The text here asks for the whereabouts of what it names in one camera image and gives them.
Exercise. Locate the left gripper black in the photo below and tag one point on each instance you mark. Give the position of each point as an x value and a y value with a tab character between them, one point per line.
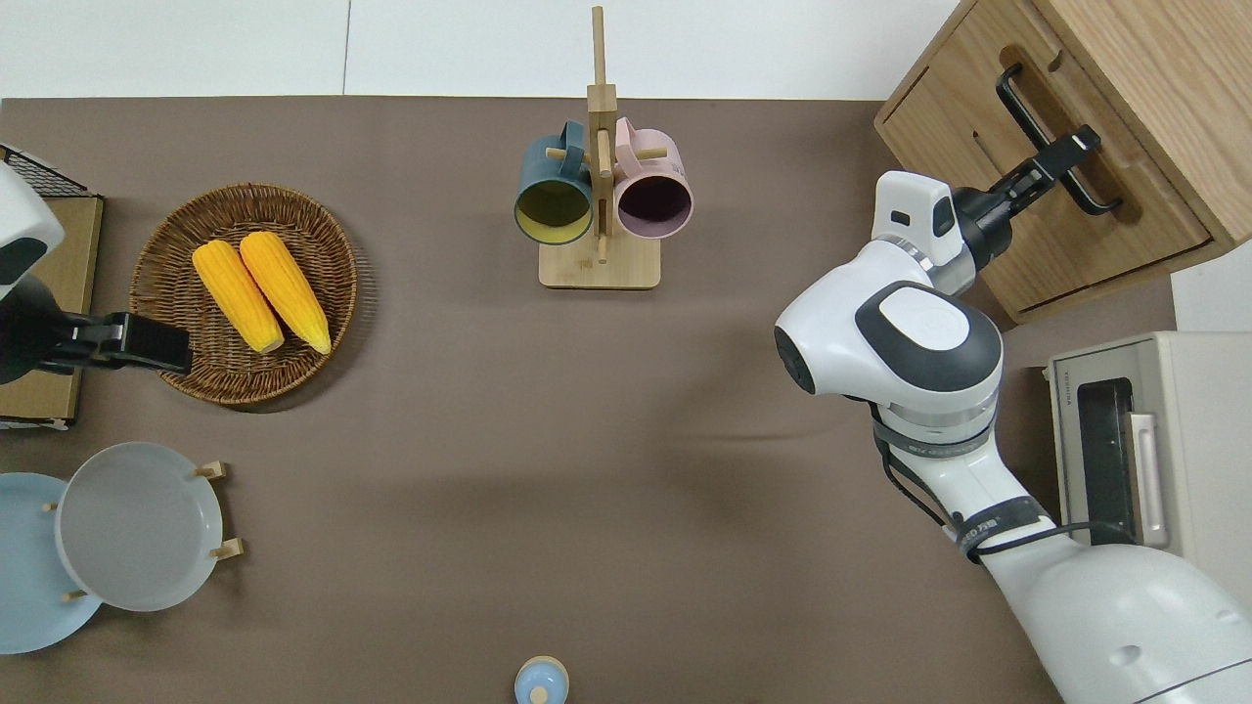
29	332

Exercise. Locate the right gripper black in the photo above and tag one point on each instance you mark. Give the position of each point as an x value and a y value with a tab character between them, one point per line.
988	223

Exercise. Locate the wooden drawer front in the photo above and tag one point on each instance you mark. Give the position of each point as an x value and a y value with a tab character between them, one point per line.
1115	254

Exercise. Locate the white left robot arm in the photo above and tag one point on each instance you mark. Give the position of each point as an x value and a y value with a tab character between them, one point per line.
24	225

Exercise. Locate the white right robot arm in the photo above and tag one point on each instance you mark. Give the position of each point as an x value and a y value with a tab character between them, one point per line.
900	342

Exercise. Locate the round wicker basket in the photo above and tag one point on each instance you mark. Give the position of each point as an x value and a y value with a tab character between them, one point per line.
168	286

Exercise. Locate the yellow corn cob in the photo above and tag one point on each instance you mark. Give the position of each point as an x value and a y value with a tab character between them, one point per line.
284	288
235	293

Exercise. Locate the wooden board lid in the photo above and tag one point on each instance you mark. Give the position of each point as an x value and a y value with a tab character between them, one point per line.
78	254

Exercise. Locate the light wooden cabinet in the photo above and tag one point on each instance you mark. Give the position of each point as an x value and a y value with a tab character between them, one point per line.
1174	78

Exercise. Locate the grey plate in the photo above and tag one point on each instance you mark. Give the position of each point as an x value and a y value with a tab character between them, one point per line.
137	528

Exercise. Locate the wooden plate rack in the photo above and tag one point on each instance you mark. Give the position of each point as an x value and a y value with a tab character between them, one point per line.
227	550

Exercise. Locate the light blue plate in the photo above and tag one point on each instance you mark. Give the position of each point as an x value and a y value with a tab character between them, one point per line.
29	587

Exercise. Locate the white toaster oven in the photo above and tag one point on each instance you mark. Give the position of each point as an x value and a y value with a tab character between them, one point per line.
1203	440

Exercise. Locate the brown table mat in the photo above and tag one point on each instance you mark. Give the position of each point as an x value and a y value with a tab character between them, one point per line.
489	440

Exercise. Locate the pink ceramic mug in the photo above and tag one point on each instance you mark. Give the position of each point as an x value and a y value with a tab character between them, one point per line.
650	156

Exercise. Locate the teal ceramic mug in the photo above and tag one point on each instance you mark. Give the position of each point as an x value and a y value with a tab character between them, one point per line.
548	166

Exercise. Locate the wooden mug tree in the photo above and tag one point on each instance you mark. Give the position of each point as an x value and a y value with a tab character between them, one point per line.
599	269

